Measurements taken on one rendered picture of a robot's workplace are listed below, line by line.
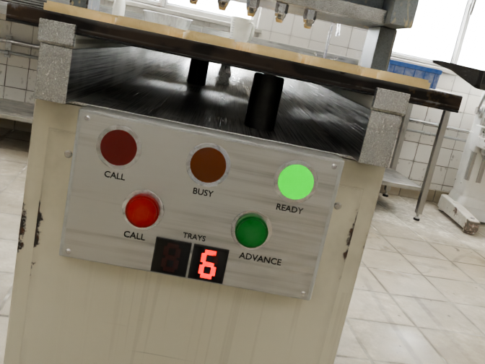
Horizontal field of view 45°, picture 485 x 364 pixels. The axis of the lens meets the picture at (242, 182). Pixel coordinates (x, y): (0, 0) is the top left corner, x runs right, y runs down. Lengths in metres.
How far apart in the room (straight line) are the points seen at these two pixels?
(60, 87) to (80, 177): 0.08
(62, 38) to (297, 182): 0.24
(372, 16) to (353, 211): 0.78
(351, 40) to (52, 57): 4.12
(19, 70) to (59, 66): 3.98
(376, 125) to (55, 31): 0.29
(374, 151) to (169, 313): 0.26
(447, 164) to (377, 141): 4.49
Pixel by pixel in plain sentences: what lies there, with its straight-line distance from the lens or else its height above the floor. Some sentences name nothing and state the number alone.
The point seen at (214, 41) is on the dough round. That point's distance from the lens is 0.53.
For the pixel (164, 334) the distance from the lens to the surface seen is 0.62.
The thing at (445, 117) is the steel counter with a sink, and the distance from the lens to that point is 4.12.
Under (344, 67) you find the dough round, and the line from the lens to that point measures 0.55.
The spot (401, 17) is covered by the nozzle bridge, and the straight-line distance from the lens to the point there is 1.28.
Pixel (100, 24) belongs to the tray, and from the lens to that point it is 0.53.
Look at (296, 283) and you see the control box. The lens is 0.56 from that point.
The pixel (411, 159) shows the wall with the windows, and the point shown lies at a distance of 4.88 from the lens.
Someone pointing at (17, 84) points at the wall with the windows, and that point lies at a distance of 4.52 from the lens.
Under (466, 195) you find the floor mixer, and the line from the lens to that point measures 4.59.
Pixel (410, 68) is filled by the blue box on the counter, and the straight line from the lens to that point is 4.16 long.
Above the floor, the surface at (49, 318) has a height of 0.62.
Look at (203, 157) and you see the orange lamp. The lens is 0.52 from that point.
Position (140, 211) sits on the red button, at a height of 0.76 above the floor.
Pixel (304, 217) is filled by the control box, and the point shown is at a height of 0.78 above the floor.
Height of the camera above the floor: 0.92
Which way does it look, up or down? 13 degrees down
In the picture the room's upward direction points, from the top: 12 degrees clockwise
